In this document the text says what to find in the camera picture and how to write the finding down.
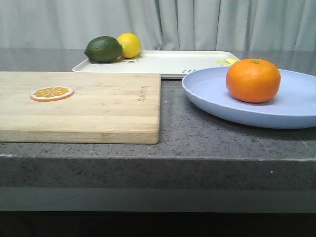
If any orange slice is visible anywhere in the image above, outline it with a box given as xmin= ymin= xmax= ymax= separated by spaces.
xmin=30 ymin=86 xmax=74 ymax=102

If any grey curtain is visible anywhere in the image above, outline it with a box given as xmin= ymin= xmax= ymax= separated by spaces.
xmin=0 ymin=0 xmax=316 ymax=51

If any light blue plate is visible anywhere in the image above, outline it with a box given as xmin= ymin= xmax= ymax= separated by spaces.
xmin=182 ymin=67 xmax=316 ymax=129

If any cream white tray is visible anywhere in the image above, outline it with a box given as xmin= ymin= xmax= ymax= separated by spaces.
xmin=73 ymin=50 xmax=239 ymax=79

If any whole orange fruit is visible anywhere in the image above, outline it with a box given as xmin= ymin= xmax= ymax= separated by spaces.
xmin=226 ymin=58 xmax=281 ymax=103

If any wooden cutting board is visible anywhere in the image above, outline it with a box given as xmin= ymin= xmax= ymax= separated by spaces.
xmin=0 ymin=72 xmax=161 ymax=144

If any green lime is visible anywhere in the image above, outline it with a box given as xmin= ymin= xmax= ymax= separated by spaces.
xmin=84 ymin=36 xmax=122 ymax=63

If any yellow lemon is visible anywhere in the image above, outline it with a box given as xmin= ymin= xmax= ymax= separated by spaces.
xmin=117 ymin=33 xmax=141 ymax=58

